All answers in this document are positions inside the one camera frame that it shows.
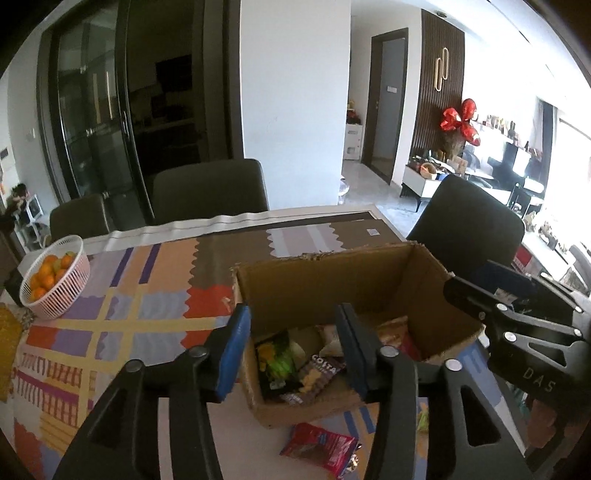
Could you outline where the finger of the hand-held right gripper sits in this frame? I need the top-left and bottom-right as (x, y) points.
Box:
(444, 277), (585, 345)
(471, 261), (578, 315)

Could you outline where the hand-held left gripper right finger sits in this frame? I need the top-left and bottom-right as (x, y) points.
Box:
(333, 303), (527, 480)

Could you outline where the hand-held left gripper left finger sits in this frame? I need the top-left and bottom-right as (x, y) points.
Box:
(53, 304), (252, 480)

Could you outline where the white snack packet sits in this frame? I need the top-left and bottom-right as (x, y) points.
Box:
(318, 324), (345, 358)

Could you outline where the dark green snack packet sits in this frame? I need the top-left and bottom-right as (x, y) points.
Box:
(254, 329), (301, 401)

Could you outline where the brown cookie packet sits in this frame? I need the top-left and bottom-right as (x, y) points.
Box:
(279, 353), (347, 407)

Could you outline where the tan chips packet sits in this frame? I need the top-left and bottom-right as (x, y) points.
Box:
(376, 316), (411, 347)

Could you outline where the red chips packet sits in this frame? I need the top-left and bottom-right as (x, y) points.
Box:
(398, 333), (422, 363)

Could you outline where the brown cardboard box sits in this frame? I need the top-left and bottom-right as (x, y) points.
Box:
(230, 242), (485, 429)

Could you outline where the red purple snack packet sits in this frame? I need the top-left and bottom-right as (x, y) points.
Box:
(279, 422), (360, 478)

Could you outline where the person's right forearm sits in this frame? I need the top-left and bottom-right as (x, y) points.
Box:
(531, 401), (571, 450)

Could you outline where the black fabric chair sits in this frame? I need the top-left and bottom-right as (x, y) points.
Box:
(406, 174), (526, 278)

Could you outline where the white table cloth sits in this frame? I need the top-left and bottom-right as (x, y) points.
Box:
(85, 203), (384, 254)

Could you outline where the white sideboard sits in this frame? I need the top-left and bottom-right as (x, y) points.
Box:
(402, 164), (444, 213)

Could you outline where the wide dark grey chair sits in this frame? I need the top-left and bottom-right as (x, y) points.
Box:
(152, 158), (270, 226)

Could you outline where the red foil balloon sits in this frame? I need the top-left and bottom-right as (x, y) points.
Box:
(440, 98), (482, 146)

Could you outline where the white basket of oranges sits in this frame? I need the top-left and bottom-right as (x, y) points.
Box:
(18, 234), (92, 320)

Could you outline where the dark wood slat panel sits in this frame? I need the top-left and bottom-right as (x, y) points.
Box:
(411, 9), (466, 174)

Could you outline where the white hallway cabinet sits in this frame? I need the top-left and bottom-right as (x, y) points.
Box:
(344, 124), (363, 161)

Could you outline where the pile of oranges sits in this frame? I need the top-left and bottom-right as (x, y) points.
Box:
(28, 251), (77, 301)

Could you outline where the small dark grey chair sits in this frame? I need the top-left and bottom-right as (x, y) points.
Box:
(49, 194), (112, 241)

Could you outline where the grey interior door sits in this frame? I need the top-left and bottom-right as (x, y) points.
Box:
(360, 28), (409, 185)

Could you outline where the woven wicker tissue box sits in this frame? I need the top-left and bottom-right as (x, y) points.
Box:
(0, 305), (24, 402)

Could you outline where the black jar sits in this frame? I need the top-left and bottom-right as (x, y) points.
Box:
(4, 267), (24, 306)

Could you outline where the small white shelf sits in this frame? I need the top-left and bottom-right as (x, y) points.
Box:
(18, 194), (47, 250)

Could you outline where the glass sliding door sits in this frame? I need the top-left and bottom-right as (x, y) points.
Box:
(37, 0), (243, 222)

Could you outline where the black television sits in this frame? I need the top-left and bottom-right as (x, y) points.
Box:
(156, 55), (192, 90)

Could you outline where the gold loop wall ornament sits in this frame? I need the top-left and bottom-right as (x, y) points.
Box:
(434, 47), (451, 92)

